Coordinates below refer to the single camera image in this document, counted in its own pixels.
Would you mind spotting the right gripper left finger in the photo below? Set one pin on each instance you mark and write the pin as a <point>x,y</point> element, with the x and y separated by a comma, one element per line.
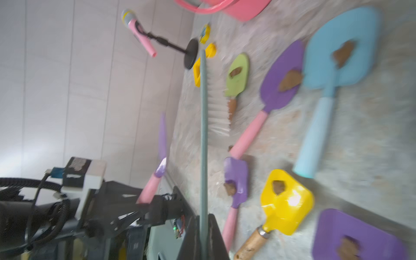
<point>190,248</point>

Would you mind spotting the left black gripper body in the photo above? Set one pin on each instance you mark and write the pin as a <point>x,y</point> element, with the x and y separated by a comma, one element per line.
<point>112,208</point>

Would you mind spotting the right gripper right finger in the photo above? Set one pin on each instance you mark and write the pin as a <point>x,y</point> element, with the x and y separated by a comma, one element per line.
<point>216,246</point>

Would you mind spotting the purple pointed trowel pink handle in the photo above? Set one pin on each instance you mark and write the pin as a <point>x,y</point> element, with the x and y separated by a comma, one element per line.
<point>151,188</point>

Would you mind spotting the green trowel wooden handle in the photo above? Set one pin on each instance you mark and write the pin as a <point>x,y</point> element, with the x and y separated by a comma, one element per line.
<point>236,81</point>

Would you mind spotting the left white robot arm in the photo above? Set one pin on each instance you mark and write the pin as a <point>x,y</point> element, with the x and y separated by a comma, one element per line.
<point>26,226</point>

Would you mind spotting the pink plastic bucket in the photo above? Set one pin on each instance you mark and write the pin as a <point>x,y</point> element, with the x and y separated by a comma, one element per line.
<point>242,10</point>

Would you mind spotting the light blue trowel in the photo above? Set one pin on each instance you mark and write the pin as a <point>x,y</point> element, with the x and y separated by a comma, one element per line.
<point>341,53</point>

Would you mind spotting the yellow triangle stencil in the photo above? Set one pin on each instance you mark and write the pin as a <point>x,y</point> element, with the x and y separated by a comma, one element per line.
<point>199,68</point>

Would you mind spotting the pink toy microphone on stand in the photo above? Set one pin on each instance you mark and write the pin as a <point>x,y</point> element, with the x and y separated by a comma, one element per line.
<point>131,22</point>

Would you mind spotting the small yellow blue toy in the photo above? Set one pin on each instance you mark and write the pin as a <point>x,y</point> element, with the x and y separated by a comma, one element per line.
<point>205,34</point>

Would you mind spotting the yellow shovel wooden handle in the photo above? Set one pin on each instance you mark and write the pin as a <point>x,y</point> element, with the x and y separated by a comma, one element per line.
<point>286,203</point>

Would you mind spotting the purple square shovel pink handle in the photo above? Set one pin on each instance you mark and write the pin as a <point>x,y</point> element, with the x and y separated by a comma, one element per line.
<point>334,226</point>

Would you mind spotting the purple round trowel pink handle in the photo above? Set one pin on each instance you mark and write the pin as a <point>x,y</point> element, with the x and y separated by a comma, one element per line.
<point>271,96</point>

